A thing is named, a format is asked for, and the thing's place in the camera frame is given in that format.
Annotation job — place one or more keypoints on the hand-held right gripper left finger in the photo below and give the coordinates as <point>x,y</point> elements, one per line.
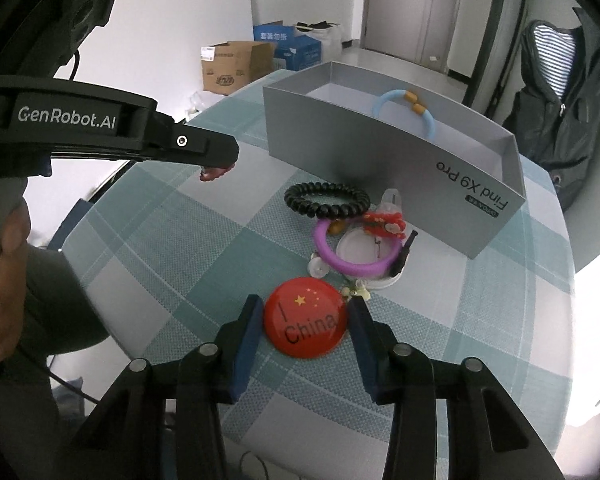
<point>245,347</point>

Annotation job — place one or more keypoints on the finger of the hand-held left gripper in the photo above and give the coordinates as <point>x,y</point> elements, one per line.
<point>200,145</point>

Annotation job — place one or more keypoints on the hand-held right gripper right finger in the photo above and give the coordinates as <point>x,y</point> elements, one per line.
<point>362,352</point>

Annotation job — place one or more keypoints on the small red ornament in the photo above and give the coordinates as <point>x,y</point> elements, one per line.
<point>212,173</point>

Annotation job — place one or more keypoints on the small pale charm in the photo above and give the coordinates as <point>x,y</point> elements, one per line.
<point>357,291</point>

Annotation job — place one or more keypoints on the red flower hair clip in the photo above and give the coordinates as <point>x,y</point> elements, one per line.
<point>382,222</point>

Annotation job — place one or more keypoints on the transparent plastic clip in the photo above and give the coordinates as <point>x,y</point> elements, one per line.
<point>391,200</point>

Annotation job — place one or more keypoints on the grey cardboard box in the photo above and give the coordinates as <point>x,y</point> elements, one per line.
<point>380,160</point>

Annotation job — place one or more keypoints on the person's left hand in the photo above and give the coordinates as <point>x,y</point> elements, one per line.
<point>2,295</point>

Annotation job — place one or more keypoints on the brown cardboard box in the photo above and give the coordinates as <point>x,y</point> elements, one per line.
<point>235,67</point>

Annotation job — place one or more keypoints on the small clear bead charm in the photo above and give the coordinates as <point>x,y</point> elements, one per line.
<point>317,267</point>

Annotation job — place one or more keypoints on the teal checkered tablecloth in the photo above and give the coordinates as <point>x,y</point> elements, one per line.
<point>180,240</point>

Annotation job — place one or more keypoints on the white round dish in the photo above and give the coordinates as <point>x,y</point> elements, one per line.
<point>360,250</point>

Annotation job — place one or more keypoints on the small black clip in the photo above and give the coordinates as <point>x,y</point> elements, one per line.
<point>402,255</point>

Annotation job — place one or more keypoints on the blue cardboard box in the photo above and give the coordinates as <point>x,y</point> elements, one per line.
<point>300,52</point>

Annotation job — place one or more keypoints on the white bag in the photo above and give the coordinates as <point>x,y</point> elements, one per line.
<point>325,37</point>

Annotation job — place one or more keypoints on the grey door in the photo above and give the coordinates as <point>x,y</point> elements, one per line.
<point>442,10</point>

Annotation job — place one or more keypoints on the black jacket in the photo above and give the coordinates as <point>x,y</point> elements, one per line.
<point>570,135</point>

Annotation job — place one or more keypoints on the striped shirt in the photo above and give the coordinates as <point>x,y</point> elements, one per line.
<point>555,60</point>

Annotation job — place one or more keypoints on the black metal frame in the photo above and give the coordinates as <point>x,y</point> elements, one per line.
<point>522,10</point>

